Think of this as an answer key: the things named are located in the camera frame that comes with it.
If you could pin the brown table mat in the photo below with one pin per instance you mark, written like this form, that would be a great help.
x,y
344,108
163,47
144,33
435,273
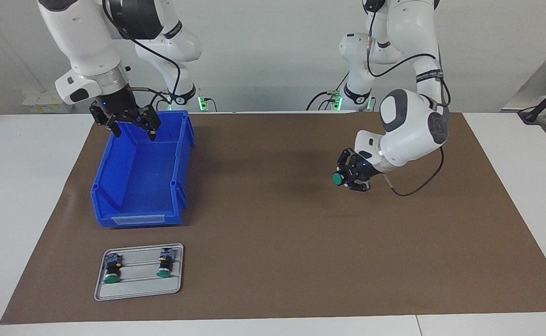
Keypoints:
x,y
301,256

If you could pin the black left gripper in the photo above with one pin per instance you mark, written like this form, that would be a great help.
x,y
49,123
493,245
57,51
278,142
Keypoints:
x,y
364,169

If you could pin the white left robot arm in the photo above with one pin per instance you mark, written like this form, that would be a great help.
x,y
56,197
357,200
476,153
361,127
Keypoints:
x,y
413,126

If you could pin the green push button switch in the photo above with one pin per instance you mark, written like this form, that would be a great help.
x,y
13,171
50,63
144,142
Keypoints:
x,y
338,178
110,270
164,265

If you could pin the white cardboard box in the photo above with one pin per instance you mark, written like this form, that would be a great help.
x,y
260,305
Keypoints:
x,y
37,100

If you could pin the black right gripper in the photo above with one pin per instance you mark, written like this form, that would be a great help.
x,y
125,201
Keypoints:
x,y
119,108

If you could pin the blue plastic storage bin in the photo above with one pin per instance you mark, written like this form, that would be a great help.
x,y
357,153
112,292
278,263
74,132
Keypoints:
x,y
146,186

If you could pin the grey metal tray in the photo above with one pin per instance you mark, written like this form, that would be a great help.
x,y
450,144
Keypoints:
x,y
137,289

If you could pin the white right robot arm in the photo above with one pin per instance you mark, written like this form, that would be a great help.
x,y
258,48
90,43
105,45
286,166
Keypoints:
x,y
81,42

